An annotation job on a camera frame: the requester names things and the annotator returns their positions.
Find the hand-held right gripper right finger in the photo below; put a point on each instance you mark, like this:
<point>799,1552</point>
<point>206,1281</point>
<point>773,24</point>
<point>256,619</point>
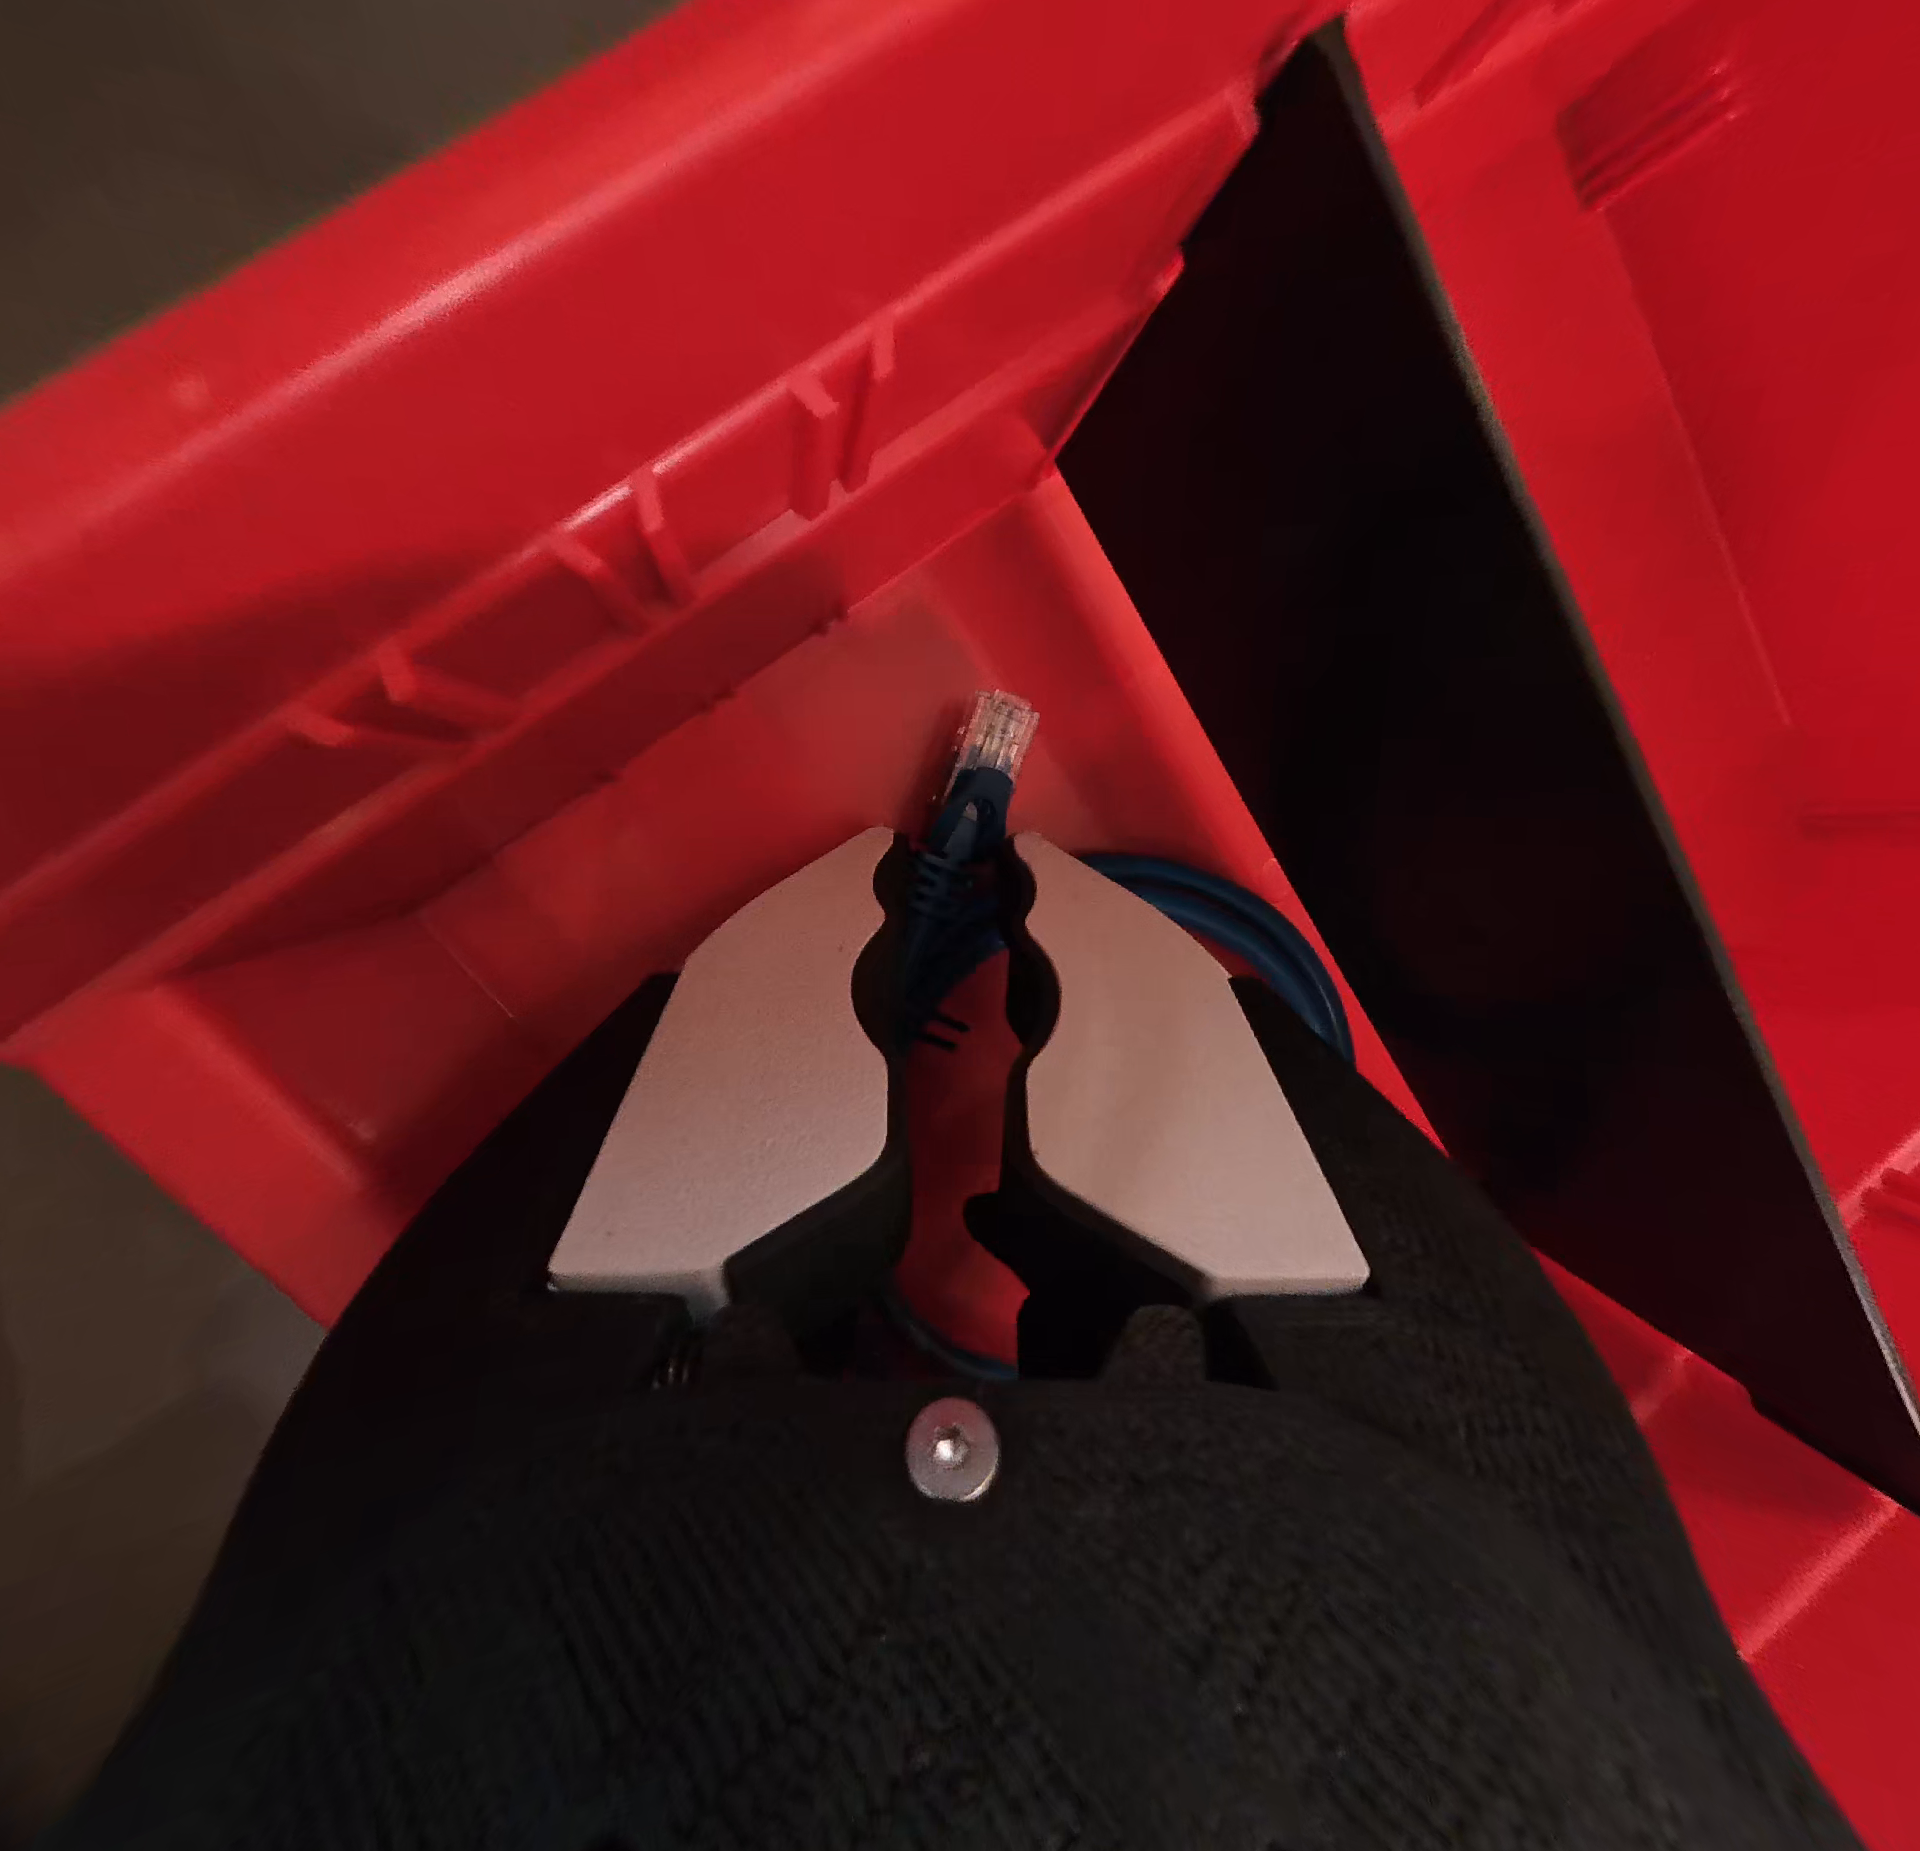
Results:
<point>1184,1116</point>

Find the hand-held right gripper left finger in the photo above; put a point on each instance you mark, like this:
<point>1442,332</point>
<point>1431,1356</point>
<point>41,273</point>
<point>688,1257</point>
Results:
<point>720,1100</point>

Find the red plastic bin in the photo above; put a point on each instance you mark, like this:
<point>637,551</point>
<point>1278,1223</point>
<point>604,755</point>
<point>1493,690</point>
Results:
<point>600,382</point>

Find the black bin divider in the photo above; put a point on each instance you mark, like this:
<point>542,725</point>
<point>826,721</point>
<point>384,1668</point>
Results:
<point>1425,682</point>

